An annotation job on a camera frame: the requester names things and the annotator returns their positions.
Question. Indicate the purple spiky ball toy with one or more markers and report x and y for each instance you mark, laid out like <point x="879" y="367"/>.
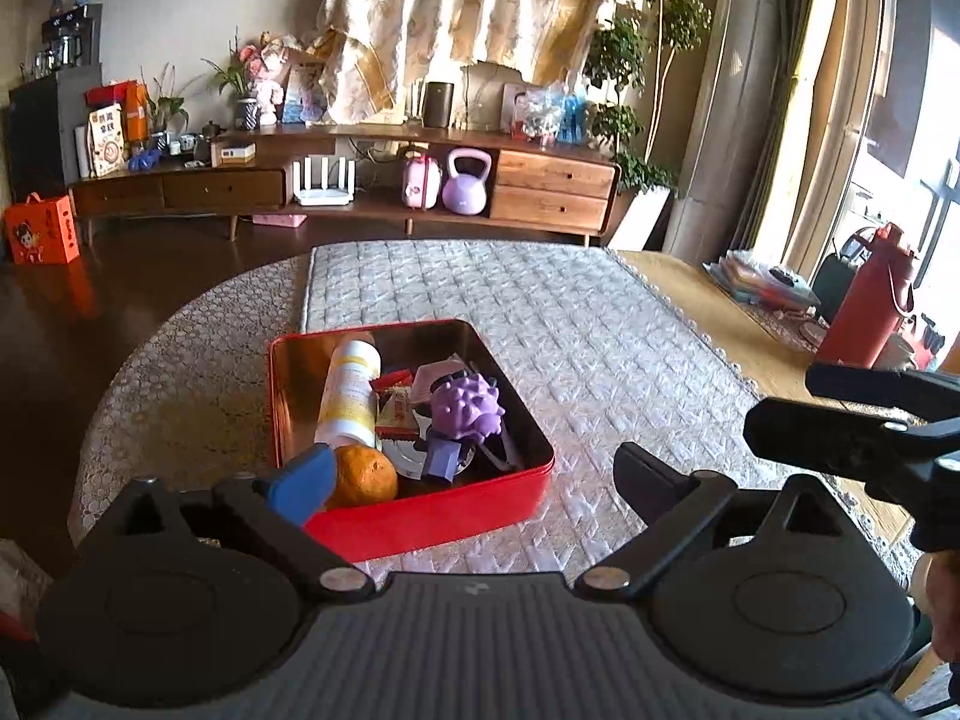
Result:
<point x="469" y="405"/>

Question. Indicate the white planter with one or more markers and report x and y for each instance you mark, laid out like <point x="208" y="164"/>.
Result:
<point x="637" y="217"/>

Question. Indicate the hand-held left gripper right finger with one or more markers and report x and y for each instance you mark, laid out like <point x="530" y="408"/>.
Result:
<point x="643" y="481"/>

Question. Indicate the grey cylinder speaker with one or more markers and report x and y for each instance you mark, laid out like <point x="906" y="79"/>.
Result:
<point x="439" y="105"/>

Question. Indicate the red white candy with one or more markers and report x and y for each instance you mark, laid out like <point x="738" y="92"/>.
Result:
<point x="394" y="416"/>

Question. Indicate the printed snack bag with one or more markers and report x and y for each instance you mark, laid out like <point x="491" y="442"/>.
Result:
<point x="107" y="142"/>

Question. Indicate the white standing air conditioner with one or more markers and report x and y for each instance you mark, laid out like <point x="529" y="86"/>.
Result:
<point x="727" y="90"/>

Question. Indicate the red orange gift box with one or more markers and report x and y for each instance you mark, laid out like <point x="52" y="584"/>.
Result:
<point x="120" y="101"/>

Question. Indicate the grey quilted table mat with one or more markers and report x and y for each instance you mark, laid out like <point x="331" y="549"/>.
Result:
<point x="562" y="315"/>

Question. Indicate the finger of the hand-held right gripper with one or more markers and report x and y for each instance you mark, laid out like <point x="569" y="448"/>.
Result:
<point x="885" y="388"/>
<point x="825" y="439"/>

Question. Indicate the small white box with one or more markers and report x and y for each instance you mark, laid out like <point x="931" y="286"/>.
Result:
<point x="232" y="154"/>

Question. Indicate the plastic bag of bottles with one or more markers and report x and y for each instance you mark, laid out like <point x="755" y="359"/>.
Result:
<point x="547" y="116"/>

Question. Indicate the yellow table runner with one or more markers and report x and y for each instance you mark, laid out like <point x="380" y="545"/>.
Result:
<point x="720" y="330"/>

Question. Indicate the red tin box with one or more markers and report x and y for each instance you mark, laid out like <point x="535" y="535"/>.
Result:
<point x="465" y="514"/>

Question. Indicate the white yellow bottle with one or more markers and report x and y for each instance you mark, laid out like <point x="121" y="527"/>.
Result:
<point x="349" y="390"/>

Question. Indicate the purple kettlebell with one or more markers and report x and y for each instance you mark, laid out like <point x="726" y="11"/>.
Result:
<point x="465" y="191"/>

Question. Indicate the blue toy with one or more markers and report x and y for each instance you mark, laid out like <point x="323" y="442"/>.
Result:
<point x="144" y="162"/>

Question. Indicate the pink doll bouquet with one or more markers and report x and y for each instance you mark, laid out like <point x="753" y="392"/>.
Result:
<point x="274" y="82"/>

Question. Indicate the orange gift bag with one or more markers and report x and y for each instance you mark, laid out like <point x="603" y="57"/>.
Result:
<point x="41" y="232"/>

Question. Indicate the tall potted tree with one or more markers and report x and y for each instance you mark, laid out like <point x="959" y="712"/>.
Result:
<point x="667" y="15"/>

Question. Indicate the beige cardboard piece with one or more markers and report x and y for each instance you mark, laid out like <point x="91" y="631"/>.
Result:
<point x="487" y="97"/>

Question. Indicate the floral cloth cover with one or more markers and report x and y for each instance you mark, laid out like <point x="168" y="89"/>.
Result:
<point x="465" y="7"/>

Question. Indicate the white router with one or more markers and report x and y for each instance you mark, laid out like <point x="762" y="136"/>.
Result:
<point x="322" y="191"/>

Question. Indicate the stack of books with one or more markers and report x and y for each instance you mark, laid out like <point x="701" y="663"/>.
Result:
<point x="757" y="281"/>

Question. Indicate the plant in patterned vase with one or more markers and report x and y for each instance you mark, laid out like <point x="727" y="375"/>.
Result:
<point x="246" y="112"/>

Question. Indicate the orange fruit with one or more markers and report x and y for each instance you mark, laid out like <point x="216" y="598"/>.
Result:
<point x="367" y="476"/>

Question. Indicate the white sunglasses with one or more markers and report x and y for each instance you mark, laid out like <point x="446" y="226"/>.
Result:
<point x="501" y="457"/>

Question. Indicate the pink toy suitcase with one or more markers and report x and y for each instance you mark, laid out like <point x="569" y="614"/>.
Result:
<point x="420" y="181"/>

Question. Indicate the red thermos bottle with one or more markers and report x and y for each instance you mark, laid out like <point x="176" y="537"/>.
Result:
<point x="866" y="307"/>

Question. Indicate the pink tissue box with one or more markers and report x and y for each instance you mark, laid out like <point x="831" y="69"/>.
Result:
<point x="279" y="220"/>

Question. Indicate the wooden television stand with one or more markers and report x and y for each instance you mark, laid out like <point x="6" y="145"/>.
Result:
<point x="555" y="191"/>

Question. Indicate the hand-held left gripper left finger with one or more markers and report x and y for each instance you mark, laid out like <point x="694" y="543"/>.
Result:
<point x="304" y="484"/>

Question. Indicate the coffee machine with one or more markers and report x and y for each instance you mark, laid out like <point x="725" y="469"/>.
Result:
<point x="71" y="41"/>

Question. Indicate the person's right hand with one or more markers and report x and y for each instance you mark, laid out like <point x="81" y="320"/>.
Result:
<point x="943" y="600"/>

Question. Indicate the beige curtain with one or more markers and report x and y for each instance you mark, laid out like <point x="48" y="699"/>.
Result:
<point x="817" y="90"/>

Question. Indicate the black cabinet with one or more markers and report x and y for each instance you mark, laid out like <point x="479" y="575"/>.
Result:
<point x="45" y="135"/>

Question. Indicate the small potted plant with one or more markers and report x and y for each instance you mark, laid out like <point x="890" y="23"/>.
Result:
<point x="166" y="109"/>

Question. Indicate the round metal dish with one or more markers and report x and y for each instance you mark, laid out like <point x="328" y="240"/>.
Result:
<point x="401" y="459"/>

